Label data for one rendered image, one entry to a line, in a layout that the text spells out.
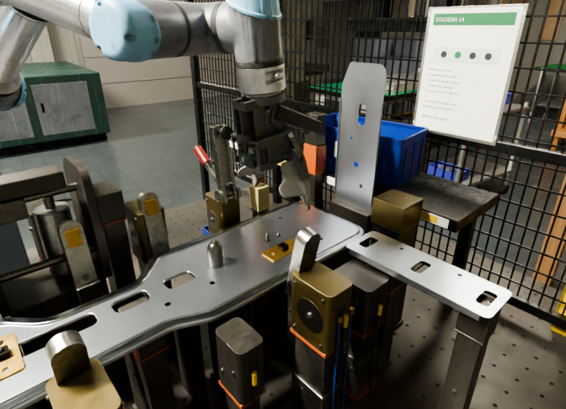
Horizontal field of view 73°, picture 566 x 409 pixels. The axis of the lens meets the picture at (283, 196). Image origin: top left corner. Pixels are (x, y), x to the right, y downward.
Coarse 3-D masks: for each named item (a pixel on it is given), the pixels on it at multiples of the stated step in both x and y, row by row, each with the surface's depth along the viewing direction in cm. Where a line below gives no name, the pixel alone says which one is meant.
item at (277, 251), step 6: (288, 240) 80; (294, 240) 80; (276, 246) 78; (282, 246) 77; (288, 246) 76; (264, 252) 75; (270, 252) 75; (276, 252) 75; (282, 252) 75; (288, 252) 75; (270, 258) 73; (276, 258) 73
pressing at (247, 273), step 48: (192, 240) 80; (240, 240) 80; (336, 240) 80; (144, 288) 66; (192, 288) 66; (240, 288) 66; (0, 336) 56; (96, 336) 56; (144, 336) 56; (0, 384) 48
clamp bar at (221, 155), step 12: (216, 132) 83; (228, 132) 80; (216, 144) 82; (228, 144) 84; (216, 156) 83; (228, 156) 84; (216, 168) 84; (228, 168) 86; (216, 180) 86; (228, 180) 87
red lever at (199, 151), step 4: (196, 148) 91; (200, 148) 91; (196, 152) 91; (200, 152) 90; (204, 152) 91; (200, 156) 90; (204, 156) 90; (200, 160) 90; (204, 160) 90; (208, 160) 90; (204, 164) 90; (208, 164) 89; (212, 164) 90; (208, 168) 89; (212, 168) 89; (212, 172) 89; (212, 176) 89; (228, 188) 87; (228, 192) 86; (228, 196) 87
